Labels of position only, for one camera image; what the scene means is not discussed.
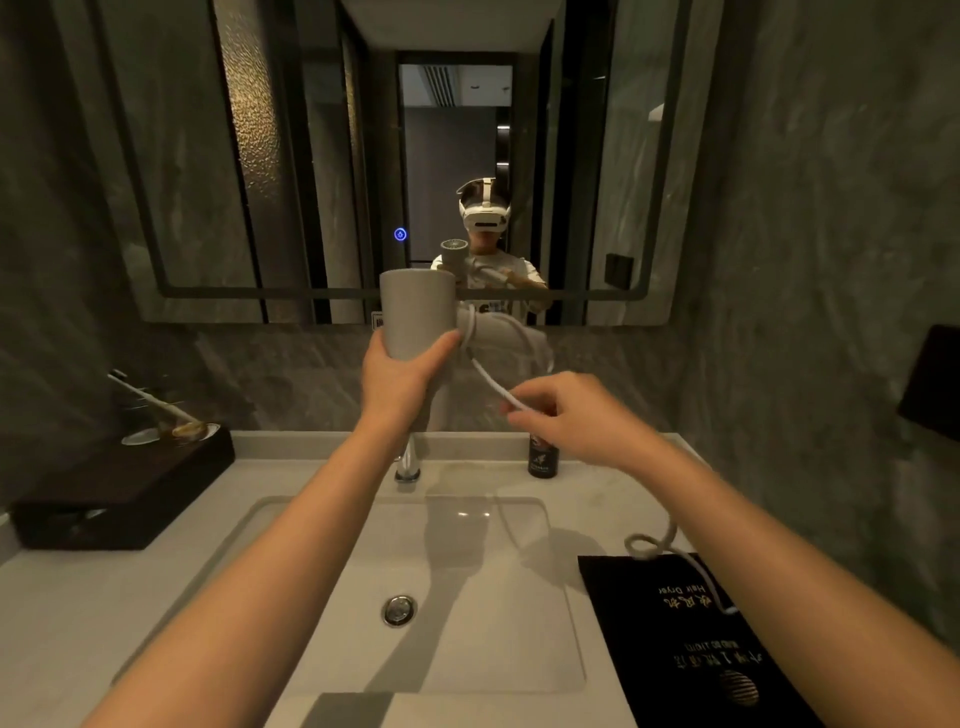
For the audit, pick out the person's right hand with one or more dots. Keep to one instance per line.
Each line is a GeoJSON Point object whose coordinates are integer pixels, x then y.
{"type": "Point", "coordinates": [589, 424]}

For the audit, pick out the person's left hand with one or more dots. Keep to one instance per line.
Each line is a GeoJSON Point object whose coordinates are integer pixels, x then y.
{"type": "Point", "coordinates": [394, 394]}

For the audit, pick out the person's right thumb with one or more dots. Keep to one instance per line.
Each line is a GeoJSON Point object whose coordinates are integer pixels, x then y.
{"type": "Point", "coordinates": [541, 387]}

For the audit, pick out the person's left thumb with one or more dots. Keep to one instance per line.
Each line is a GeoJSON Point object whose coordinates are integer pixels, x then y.
{"type": "Point", "coordinates": [444, 349]}

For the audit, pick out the grey hair dryer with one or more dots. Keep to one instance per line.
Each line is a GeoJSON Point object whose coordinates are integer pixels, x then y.
{"type": "Point", "coordinates": [416, 311]}

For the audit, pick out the person's right forearm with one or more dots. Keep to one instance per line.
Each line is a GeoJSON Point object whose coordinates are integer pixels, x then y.
{"type": "Point", "coordinates": [780, 570]}

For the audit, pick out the person's left forearm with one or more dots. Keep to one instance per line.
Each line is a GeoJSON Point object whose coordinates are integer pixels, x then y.
{"type": "Point", "coordinates": [255, 585]}

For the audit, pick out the black bottle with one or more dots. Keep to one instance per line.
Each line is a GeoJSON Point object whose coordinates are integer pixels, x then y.
{"type": "Point", "coordinates": [541, 457]}

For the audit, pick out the chrome faucet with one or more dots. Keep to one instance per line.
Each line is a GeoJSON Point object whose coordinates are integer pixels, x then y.
{"type": "Point", "coordinates": [409, 461]}

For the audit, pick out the white sink basin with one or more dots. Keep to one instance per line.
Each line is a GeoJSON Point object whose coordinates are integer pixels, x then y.
{"type": "Point", "coordinates": [480, 600]}

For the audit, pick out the chrome sink drain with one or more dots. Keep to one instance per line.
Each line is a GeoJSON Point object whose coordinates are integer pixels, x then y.
{"type": "Point", "coordinates": [399, 610]}

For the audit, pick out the black fabric storage bag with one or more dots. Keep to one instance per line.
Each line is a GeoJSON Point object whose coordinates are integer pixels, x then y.
{"type": "Point", "coordinates": [675, 660]}

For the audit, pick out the dark wooden tray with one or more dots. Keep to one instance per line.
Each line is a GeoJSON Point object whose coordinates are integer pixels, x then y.
{"type": "Point", "coordinates": [112, 495]}

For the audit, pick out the wall mirror with dark frame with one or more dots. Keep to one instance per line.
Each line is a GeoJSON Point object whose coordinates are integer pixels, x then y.
{"type": "Point", "coordinates": [300, 150]}

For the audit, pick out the black wall-mounted box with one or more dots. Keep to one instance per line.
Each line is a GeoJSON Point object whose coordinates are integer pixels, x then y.
{"type": "Point", "coordinates": [934, 386]}

